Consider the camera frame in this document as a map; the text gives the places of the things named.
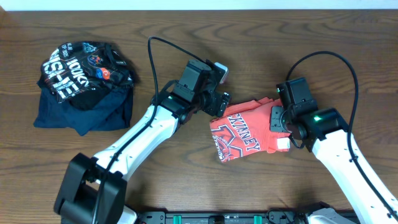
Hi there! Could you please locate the orange red t-shirt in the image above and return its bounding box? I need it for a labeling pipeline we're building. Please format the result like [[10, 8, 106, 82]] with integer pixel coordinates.
[[210, 97, 290, 162]]

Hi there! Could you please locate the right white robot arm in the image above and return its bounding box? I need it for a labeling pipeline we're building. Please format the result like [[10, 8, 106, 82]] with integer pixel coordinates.
[[271, 106, 397, 223]]

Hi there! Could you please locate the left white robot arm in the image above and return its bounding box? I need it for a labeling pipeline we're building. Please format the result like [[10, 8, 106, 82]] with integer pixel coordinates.
[[53, 90, 231, 223]]

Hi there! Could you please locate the navy blue folded shirt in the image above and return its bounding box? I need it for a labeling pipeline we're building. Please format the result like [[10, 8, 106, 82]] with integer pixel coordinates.
[[34, 88, 133, 136]]

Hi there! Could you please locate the black printed folded shirt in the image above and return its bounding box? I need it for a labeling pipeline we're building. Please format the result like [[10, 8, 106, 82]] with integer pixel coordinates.
[[38, 40, 134, 111]]

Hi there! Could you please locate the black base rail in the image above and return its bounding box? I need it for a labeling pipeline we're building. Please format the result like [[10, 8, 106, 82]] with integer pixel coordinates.
[[133, 202, 358, 224]]

